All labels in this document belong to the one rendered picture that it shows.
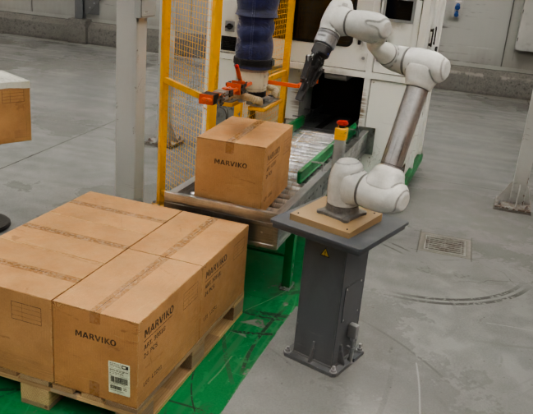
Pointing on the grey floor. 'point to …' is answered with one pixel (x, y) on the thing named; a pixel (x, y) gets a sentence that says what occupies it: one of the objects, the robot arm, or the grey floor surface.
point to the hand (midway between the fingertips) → (302, 92)
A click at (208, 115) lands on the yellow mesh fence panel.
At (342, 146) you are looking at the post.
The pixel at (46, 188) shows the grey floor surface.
